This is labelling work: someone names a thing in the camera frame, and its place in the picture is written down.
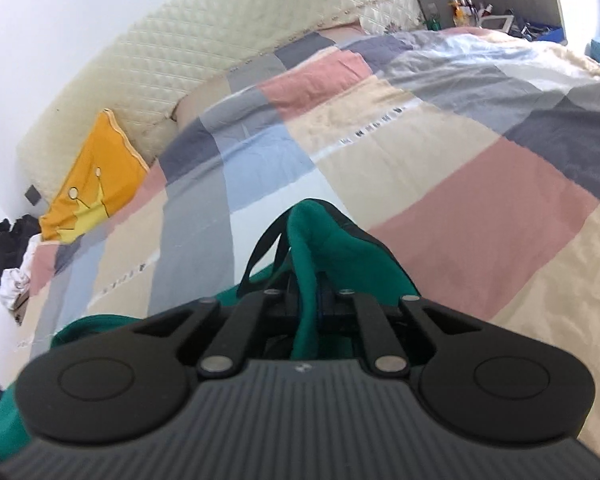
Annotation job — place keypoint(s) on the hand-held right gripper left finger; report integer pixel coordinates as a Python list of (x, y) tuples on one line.
[(250, 320)]

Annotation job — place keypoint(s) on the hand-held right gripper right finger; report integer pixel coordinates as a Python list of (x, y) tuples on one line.
[(365, 325)]

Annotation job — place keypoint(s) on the green hoodie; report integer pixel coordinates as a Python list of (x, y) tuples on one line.
[(330, 250)]

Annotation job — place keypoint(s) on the white clothes pile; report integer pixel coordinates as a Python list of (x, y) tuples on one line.
[(15, 285)]

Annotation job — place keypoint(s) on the dark clothes pile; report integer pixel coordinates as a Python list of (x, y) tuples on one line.
[(10, 245)]

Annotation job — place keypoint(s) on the checked patchwork blanket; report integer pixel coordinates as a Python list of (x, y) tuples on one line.
[(430, 160)]

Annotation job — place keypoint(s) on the orange crown pillow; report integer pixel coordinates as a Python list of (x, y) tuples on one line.
[(95, 180)]

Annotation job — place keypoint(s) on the checked pillow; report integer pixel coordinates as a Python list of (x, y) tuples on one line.
[(205, 97)]

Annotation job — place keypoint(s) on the cream quilted headboard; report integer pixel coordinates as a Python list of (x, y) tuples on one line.
[(230, 25)]

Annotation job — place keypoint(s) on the green bottle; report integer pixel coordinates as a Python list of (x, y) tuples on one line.
[(434, 20)]

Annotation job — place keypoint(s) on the cluster of small bottles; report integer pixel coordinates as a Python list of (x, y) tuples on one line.
[(467, 10)]

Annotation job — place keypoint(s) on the dark wall switch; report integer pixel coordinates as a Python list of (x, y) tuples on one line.
[(33, 195)]

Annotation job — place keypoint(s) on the white picture frame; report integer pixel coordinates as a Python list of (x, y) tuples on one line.
[(497, 24)]

